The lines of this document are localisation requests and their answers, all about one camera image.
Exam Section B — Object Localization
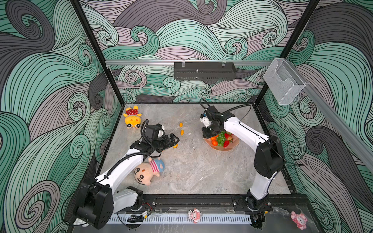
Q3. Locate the pink scalloped fruit bowl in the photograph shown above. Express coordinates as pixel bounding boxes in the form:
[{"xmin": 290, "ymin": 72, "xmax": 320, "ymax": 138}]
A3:
[{"xmin": 204, "ymin": 132, "xmax": 240, "ymax": 151}]

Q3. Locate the white bunny figurine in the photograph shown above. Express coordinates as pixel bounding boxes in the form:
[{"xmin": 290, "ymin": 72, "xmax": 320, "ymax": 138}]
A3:
[{"xmin": 73, "ymin": 218, "xmax": 89, "ymax": 227}]

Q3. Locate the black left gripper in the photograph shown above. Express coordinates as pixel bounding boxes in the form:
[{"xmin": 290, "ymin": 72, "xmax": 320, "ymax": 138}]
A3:
[{"xmin": 151, "ymin": 133, "xmax": 179, "ymax": 152}]

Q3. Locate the clear acrylic wall box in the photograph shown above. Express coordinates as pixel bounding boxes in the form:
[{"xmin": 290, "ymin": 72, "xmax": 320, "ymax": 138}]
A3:
[{"xmin": 263, "ymin": 58, "xmax": 306, "ymax": 105}]

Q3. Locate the green grape bunch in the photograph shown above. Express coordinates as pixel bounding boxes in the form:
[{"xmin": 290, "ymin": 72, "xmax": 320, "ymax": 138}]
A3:
[{"xmin": 216, "ymin": 131, "xmax": 226, "ymax": 147}]

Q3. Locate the white slotted cable duct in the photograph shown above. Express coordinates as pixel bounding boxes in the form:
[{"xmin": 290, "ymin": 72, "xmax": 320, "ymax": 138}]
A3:
[{"xmin": 107, "ymin": 214, "xmax": 252, "ymax": 225}]

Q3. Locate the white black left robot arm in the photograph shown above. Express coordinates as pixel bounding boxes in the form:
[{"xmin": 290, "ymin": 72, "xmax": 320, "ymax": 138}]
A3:
[{"xmin": 73, "ymin": 120, "xmax": 180, "ymax": 229}]

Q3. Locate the boy doll plush toy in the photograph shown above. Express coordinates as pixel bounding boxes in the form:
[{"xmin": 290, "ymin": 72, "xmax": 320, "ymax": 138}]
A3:
[{"xmin": 134, "ymin": 158, "xmax": 165, "ymax": 185}]

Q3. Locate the pink melody figurine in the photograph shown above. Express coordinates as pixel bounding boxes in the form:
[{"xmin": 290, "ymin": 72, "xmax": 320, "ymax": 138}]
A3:
[{"xmin": 290, "ymin": 211, "xmax": 308, "ymax": 230}]

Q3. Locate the black wall tray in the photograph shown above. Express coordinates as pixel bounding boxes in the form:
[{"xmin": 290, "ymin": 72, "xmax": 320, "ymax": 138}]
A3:
[{"xmin": 173, "ymin": 63, "xmax": 237, "ymax": 83}]

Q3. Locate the pink white chopper figurine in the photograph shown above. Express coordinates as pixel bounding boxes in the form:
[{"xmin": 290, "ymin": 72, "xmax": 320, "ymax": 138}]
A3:
[{"xmin": 188, "ymin": 208, "xmax": 202, "ymax": 224}]

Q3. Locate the yellow cow plush toy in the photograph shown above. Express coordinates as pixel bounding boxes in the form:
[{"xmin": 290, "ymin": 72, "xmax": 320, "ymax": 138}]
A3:
[{"xmin": 123, "ymin": 105, "xmax": 142, "ymax": 129}]

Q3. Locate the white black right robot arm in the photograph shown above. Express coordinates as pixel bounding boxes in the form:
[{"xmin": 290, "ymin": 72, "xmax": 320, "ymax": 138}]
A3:
[{"xmin": 200, "ymin": 99, "xmax": 285, "ymax": 212}]

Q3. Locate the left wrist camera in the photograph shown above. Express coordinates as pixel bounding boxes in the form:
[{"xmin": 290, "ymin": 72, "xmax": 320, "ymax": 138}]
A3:
[{"xmin": 145, "ymin": 124, "xmax": 165, "ymax": 142}]

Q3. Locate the aluminium wall rail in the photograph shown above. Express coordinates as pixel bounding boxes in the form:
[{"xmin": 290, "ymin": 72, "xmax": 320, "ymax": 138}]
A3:
[{"xmin": 105, "ymin": 59, "xmax": 272, "ymax": 67}]

